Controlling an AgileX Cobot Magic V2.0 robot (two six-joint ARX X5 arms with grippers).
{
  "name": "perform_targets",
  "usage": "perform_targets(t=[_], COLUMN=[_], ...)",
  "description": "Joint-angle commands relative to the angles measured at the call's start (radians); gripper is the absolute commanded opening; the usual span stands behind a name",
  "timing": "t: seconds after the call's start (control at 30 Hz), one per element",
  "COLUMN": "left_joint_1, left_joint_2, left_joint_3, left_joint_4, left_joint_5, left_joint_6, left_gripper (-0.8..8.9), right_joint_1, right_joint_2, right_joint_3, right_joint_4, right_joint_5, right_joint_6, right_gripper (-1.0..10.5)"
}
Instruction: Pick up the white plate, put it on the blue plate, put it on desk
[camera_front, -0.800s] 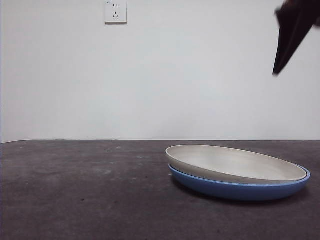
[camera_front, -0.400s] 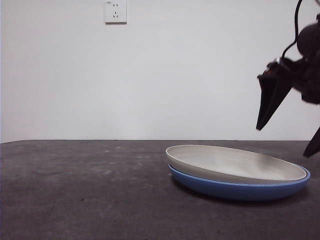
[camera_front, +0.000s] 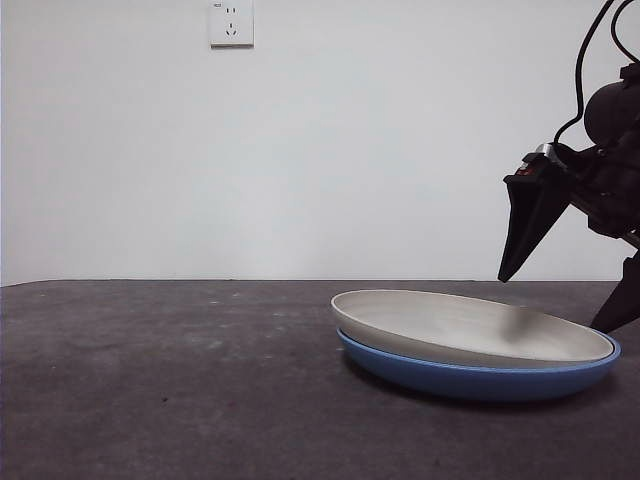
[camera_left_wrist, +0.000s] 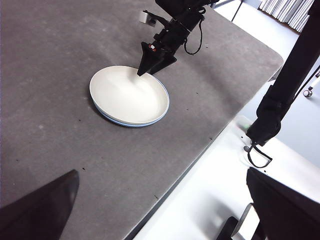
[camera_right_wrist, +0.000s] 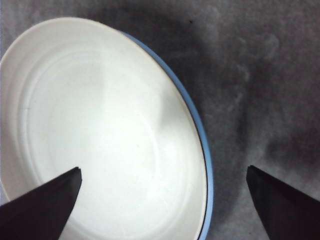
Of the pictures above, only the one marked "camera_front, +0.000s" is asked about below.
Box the white plate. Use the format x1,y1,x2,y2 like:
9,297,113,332
330,288,617,370

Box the white wall socket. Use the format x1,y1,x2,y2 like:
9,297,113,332
209,0,255,50

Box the blue plate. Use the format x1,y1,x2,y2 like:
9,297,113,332
335,327,623,403

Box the black cable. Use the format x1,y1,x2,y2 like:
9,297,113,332
610,0,640,64
554,0,612,146

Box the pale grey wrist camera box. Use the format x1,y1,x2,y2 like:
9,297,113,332
533,142,565,167

